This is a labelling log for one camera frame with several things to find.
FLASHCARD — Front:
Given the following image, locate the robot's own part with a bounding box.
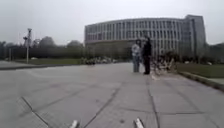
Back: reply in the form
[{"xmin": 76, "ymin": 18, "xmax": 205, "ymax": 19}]
[
  {"xmin": 69, "ymin": 120, "xmax": 81, "ymax": 128},
  {"xmin": 133, "ymin": 117, "xmax": 145, "ymax": 128}
]

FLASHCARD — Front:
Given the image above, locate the row of trees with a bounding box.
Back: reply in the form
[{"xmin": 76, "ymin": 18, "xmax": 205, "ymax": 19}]
[{"xmin": 0, "ymin": 35, "xmax": 224, "ymax": 65}]

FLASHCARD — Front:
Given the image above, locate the person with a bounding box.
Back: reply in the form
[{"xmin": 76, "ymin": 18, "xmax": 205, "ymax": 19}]
[
  {"xmin": 141, "ymin": 36, "xmax": 153, "ymax": 76},
  {"xmin": 130, "ymin": 38, "xmax": 143, "ymax": 74}
]

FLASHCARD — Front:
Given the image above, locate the pole with lamps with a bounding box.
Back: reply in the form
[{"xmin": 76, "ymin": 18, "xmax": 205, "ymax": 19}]
[{"xmin": 22, "ymin": 27, "xmax": 34, "ymax": 65}]

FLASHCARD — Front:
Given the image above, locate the row of parked bicycles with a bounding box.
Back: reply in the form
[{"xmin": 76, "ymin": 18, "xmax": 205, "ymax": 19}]
[
  {"xmin": 79, "ymin": 56, "xmax": 118, "ymax": 66},
  {"xmin": 150, "ymin": 52, "xmax": 180, "ymax": 75}
]

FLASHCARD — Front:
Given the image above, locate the grey stone kerb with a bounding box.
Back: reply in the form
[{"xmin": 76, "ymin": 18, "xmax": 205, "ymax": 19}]
[{"xmin": 177, "ymin": 70, "xmax": 224, "ymax": 92}]

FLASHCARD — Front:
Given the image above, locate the grey paved plaza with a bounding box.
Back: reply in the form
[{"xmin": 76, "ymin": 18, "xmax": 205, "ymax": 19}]
[{"xmin": 0, "ymin": 61, "xmax": 224, "ymax": 128}]

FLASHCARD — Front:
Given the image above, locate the large grey curved building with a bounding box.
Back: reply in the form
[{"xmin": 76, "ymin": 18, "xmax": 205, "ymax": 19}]
[{"xmin": 83, "ymin": 14, "xmax": 208, "ymax": 63}]

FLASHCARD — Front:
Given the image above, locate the grass strip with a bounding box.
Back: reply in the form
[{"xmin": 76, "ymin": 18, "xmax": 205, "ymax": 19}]
[
  {"xmin": 175, "ymin": 62, "xmax": 224, "ymax": 80},
  {"xmin": 12, "ymin": 58, "xmax": 83, "ymax": 66}
]

